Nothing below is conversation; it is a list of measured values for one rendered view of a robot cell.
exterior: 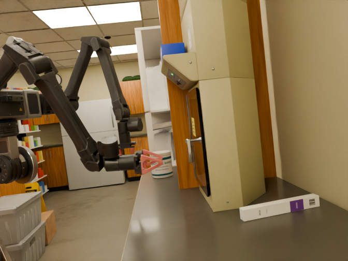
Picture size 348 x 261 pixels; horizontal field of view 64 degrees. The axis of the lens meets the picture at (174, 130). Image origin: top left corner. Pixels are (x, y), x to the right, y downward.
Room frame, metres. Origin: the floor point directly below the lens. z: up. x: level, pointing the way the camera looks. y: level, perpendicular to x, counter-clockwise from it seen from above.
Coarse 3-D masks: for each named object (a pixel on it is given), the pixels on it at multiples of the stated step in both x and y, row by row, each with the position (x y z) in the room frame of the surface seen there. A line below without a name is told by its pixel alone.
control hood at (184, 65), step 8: (168, 56) 0.98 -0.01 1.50; (176, 56) 0.98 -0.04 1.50; (184, 56) 0.98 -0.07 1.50; (192, 56) 0.99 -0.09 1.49; (168, 64) 1.01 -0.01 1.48; (176, 64) 0.98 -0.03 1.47; (184, 64) 0.98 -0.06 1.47; (192, 64) 0.99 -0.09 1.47; (176, 72) 1.04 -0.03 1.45; (184, 72) 0.98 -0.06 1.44; (192, 72) 0.99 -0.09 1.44; (184, 80) 1.06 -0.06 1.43; (192, 80) 0.99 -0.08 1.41; (184, 88) 1.23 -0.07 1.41
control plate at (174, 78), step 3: (168, 69) 1.10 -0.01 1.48; (168, 72) 1.15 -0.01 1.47; (171, 72) 1.10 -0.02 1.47; (168, 75) 1.21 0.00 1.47; (171, 75) 1.16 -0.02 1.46; (174, 75) 1.11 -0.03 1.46; (171, 78) 1.22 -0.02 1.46; (174, 78) 1.18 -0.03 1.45; (177, 78) 1.13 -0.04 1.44; (180, 78) 1.08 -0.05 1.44; (174, 81) 1.25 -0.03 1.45; (180, 81) 1.14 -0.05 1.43; (183, 81) 1.09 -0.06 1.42; (177, 84) 1.26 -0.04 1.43; (180, 84) 1.20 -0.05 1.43; (183, 84) 1.15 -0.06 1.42; (180, 87) 1.27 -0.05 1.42
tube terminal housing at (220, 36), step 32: (192, 0) 0.99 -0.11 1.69; (224, 0) 1.01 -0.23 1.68; (192, 32) 1.01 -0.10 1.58; (224, 32) 0.99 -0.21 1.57; (224, 64) 0.99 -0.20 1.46; (224, 96) 0.99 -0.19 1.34; (224, 128) 0.99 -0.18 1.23; (256, 128) 1.12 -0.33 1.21; (224, 160) 0.99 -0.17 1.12; (256, 160) 1.10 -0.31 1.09; (224, 192) 0.99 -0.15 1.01; (256, 192) 1.08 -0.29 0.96
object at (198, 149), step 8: (192, 96) 1.11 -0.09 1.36; (192, 104) 1.13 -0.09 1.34; (192, 112) 1.16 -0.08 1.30; (200, 112) 0.99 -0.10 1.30; (200, 120) 0.99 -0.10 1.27; (192, 128) 1.22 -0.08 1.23; (200, 128) 0.99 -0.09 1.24; (192, 136) 1.25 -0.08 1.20; (200, 136) 1.00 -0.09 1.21; (200, 144) 1.03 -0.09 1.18; (200, 152) 1.05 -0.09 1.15; (200, 160) 1.07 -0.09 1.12; (200, 168) 1.10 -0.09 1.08; (200, 176) 1.12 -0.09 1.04; (200, 184) 1.15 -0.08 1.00; (208, 184) 0.99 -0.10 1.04; (208, 192) 0.99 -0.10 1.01
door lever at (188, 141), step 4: (188, 140) 1.03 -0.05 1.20; (192, 140) 1.03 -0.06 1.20; (196, 140) 1.03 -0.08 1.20; (188, 144) 1.03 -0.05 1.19; (188, 148) 1.03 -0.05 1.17; (188, 152) 1.03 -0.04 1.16; (188, 156) 1.03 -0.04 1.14; (192, 156) 1.03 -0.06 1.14; (188, 160) 1.03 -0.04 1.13; (192, 160) 1.03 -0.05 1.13
